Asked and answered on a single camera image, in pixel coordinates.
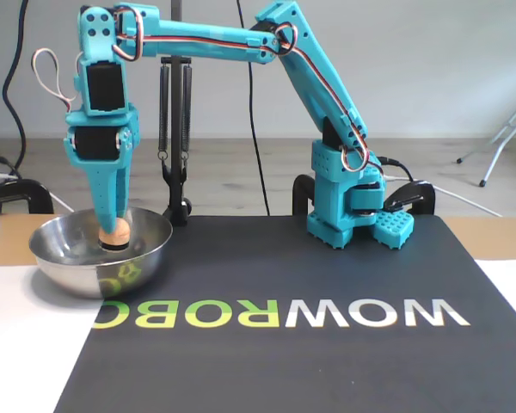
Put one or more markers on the tan ball with black base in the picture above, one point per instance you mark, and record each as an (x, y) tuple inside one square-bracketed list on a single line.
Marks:
[(118, 234)]

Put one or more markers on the black camera stand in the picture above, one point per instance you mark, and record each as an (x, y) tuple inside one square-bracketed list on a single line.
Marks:
[(177, 129)]

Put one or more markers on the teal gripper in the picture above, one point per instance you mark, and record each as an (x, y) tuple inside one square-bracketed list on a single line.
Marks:
[(98, 144)]

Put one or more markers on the white metal stand legs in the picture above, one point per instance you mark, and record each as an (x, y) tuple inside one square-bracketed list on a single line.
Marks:
[(494, 159)]

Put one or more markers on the metal bowl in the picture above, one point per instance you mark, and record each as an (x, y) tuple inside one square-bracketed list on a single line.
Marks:
[(69, 266)]

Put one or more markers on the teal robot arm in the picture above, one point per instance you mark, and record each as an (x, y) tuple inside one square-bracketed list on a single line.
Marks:
[(314, 86)]

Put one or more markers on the black table clamp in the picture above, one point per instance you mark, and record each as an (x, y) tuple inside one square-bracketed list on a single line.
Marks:
[(421, 193), (301, 189), (34, 189)]

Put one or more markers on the black coil spring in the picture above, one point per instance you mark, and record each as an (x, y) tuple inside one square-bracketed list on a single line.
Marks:
[(186, 107), (163, 107)]

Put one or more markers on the black mat with WOWROBO print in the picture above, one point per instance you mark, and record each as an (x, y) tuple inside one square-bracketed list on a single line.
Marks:
[(327, 378)]

